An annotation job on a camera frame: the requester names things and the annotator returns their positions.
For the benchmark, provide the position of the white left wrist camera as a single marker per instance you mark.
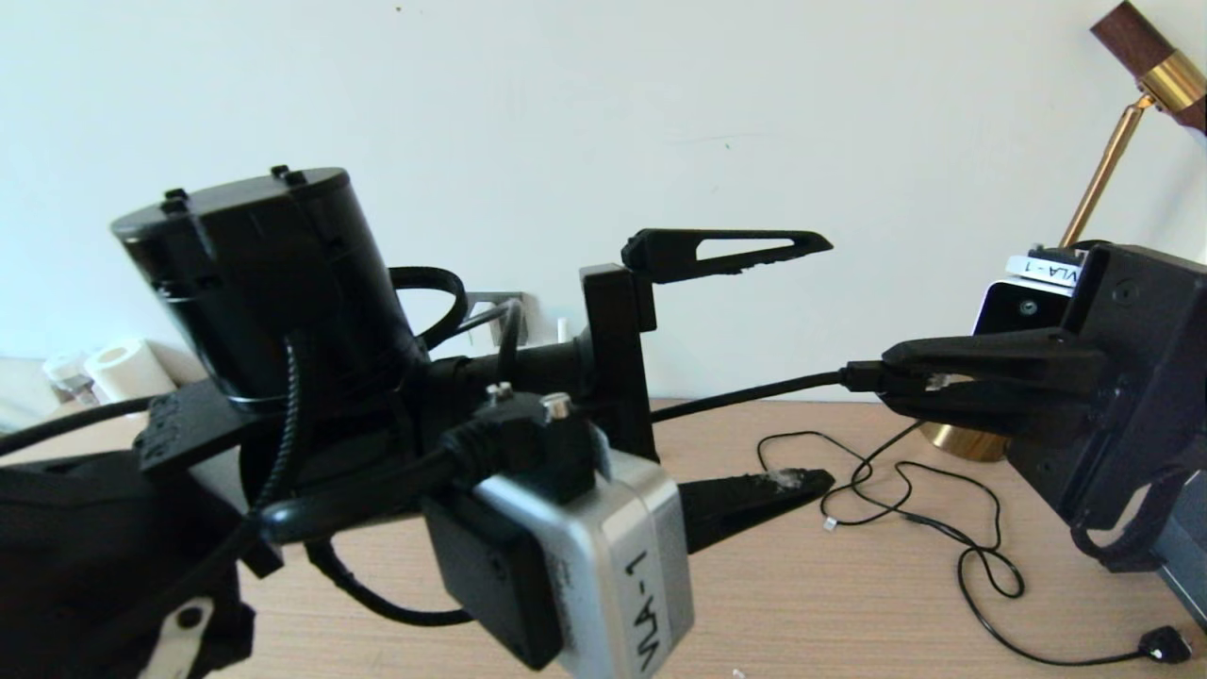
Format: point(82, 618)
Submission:
point(603, 566)

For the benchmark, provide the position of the gold desk lamp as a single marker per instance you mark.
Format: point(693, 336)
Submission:
point(1113, 160)

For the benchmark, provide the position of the grey wall socket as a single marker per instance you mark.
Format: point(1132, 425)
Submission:
point(486, 304)

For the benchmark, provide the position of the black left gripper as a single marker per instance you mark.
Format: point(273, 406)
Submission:
point(273, 292)

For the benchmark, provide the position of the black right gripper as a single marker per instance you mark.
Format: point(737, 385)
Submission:
point(1150, 377)

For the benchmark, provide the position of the white toilet paper roll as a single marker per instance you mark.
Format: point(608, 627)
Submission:
point(127, 370)

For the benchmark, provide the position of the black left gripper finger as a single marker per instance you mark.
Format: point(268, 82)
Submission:
point(660, 255)
point(726, 509)

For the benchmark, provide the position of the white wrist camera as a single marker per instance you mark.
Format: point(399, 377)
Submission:
point(603, 566)
point(1000, 306)

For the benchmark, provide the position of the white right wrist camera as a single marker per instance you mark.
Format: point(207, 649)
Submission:
point(1000, 306)

